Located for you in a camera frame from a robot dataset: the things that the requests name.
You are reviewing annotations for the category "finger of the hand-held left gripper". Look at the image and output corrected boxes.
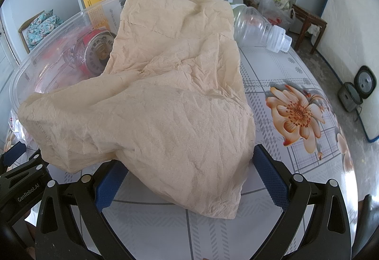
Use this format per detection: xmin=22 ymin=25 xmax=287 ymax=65
xmin=1 ymin=141 xmax=42 ymax=170

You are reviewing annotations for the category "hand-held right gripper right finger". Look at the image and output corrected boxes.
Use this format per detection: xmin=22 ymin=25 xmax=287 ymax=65
xmin=251 ymin=144 xmax=354 ymax=260

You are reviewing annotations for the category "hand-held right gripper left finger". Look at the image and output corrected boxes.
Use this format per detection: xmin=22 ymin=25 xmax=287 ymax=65
xmin=32 ymin=163 xmax=132 ymax=260

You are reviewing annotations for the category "clear plastic container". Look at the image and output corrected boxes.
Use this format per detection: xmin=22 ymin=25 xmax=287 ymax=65
xmin=9 ymin=0 xmax=132 ymax=142

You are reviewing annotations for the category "beige paper towel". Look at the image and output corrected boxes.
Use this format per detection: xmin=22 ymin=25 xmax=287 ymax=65
xmin=18 ymin=0 xmax=257 ymax=220

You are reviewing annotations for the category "red cartoon drink can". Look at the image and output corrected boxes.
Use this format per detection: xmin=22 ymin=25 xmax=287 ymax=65
xmin=63 ymin=30 xmax=117 ymax=75

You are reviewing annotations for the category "clear bottle with green label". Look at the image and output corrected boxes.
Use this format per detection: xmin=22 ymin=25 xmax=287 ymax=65
xmin=232 ymin=3 xmax=292 ymax=53

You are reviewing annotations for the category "floral tablecloth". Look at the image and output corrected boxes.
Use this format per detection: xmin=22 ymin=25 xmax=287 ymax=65
xmin=0 ymin=41 xmax=360 ymax=260

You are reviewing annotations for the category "floral cushion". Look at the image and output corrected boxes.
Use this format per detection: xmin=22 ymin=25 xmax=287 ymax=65
xmin=22 ymin=10 xmax=64 ymax=49

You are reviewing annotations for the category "white plastic bag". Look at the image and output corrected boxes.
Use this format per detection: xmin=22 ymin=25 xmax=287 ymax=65
xmin=257 ymin=0 xmax=297 ymax=31

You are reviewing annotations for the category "dark wooden stool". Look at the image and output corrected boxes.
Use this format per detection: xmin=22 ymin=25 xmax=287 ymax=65
xmin=289 ymin=4 xmax=328 ymax=55

